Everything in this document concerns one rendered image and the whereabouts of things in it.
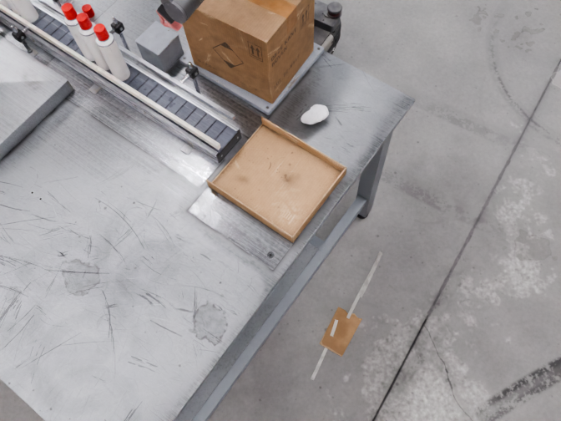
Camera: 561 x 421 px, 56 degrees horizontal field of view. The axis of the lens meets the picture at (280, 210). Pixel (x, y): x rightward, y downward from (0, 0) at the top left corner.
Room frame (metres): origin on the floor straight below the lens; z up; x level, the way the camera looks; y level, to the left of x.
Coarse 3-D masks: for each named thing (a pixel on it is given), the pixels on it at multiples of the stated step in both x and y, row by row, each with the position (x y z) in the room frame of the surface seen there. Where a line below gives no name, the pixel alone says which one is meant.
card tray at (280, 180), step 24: (264, 120) 0.89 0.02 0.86; (264, 144) 0.83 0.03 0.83; (288, 144) 0.82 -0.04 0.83; (240, 168) 0.76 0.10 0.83; (264, 168) 0.75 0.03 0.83; (288, 168) 0.74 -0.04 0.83; (312, 168) 0.73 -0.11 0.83; (336, 168) 0.72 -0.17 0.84; (240, 192) 0.68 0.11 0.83; (264, 192) 0.67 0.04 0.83; (288, 192) 0.66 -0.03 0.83; (312, 192) 0.65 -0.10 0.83; (264, 216) 0.60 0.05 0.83; (288, 216) 0.59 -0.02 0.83; (312, 216) 0.58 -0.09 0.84
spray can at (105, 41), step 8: (96, 24) 1.11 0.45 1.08; (96, 32) 1.09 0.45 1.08; (104, 32) 1.09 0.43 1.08; (96, 40) 1.10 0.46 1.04; (104, 40) 1.09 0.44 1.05; (112, 40) 1.09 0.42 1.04; (104, 48) 1.08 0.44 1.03; (112, 48) 1.08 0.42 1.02; (104, 56) 1.08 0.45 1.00; (112, 56) 1.08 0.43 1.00; (120, 56) 1.09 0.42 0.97; (112, 64) 1.08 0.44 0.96; (120, 64) 1.08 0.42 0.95; (112, 72) 1.08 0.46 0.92; (120, 72) 1.08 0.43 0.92; (128, 72) 1.09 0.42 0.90
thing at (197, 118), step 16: (48, 16) 1.38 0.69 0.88; (32, 32) 1.32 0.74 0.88; (48, 32) 1.31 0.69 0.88; (64, 32) 1.30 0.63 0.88; (96, 64) 1.15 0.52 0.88; (128, 64) 1.14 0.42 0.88; (128, 80) 1.08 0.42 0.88; (144, 80) 1.07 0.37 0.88; (160, 96) 1.01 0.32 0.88; (176, 96) 1.00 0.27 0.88; (176, 112) 0.94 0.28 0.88; (192, 112) 0.94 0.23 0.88; (208, 128) 0.87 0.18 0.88; (224, 128) 0.87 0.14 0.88; (208, 144) 0.82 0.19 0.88; (224, 144) 0.82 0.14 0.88
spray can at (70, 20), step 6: (66, 6) 1.19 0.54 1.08; (72, 6) 1.19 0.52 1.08; (66, 12) 1.17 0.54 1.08; (72, 12) 1.18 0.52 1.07; (66, 18) 1.19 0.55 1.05; (72, 18) 1.17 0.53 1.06; (66, 24) 1.18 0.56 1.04; (72, 24) 1.17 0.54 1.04; (78, 24) 1.17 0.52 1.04; (72, 30) 1.17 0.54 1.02; (78, 36) 1.17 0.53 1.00; (78, 42) 1.17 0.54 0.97; (84, 42) 1.17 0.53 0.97; (84, 48) 1.17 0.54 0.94; (84, 54) 1.17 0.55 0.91; (90, 54) 1.17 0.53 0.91; (90, 60) 1.17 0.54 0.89
